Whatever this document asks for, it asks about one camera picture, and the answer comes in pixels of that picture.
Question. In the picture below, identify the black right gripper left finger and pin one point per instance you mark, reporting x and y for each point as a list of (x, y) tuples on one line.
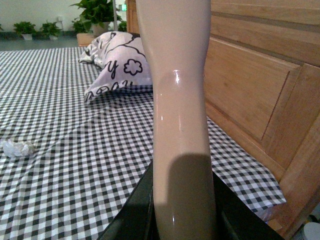
[(135, 220)]

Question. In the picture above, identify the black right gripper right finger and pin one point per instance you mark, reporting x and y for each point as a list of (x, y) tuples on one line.
[(235, 221)]

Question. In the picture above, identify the beige plastic brush handle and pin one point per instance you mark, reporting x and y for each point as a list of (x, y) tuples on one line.
[(175, 37)]

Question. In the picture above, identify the crumpled white paper trash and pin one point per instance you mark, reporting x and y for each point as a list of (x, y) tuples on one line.
[(14, 149)]

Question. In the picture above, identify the black white checkered bedsheet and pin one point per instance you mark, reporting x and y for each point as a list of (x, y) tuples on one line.
[(88, 158)]

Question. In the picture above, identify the white patterned pillow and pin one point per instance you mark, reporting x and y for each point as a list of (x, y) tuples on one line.
[(124, 67)]

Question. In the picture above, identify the large potted green plant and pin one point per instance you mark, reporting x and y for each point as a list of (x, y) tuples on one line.
[(96, 17)]

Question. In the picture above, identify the small potted plant middle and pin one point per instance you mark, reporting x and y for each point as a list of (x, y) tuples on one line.
[(50, 30)]

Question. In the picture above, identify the small potted plant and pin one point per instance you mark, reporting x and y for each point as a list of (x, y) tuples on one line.
[(50, 30), (25, 29)]

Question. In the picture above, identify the small potted plant left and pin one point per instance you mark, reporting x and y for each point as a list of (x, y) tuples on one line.
[(25, 29)]

